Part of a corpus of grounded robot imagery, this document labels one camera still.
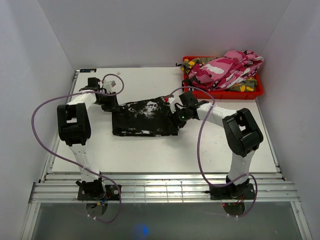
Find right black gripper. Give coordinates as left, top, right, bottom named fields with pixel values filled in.
left=165, top=106, right=191, bottom=134

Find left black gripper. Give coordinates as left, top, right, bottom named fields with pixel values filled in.
left=94, top=91, right=121, bottom=113

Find black white splatter trousers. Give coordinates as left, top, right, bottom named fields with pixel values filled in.
left=112, top=96, right=179, bottom=137

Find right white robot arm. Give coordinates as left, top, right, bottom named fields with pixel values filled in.
left=165, top=91, right=264, bottom=199

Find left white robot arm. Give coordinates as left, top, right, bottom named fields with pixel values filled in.
left=57, top=77, right=119, bottom=200

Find pink camouflage trousers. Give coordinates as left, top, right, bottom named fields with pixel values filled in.
left=186, top=50, right=264, bottom=92

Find red plastic bin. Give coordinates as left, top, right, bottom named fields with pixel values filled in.
left=182, top=56, right=264, bottom=100

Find small blue label sticker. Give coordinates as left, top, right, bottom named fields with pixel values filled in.
left=79, top=68, right=97, bottom=73

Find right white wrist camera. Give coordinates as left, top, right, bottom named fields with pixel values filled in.
left=164, top=95, right=177, bottom=113

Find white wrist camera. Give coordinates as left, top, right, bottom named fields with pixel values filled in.
left=103, top=80, right=116, bottom=94
left=164, top=95, right=177, bottom=113

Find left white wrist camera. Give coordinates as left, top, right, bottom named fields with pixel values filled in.
left=103, top=80, right=116, bottom=94

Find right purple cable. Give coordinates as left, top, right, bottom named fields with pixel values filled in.
left=165, top=86, right=258, bottom=219

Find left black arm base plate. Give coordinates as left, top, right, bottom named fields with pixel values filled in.
left=76, top=184, right=122, bottom=201

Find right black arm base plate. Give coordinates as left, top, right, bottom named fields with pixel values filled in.
left=208, top=183, right=255, bottom=201

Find aluminium rail frame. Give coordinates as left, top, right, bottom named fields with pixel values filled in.
left=19, top=69, right=313, bottom=240

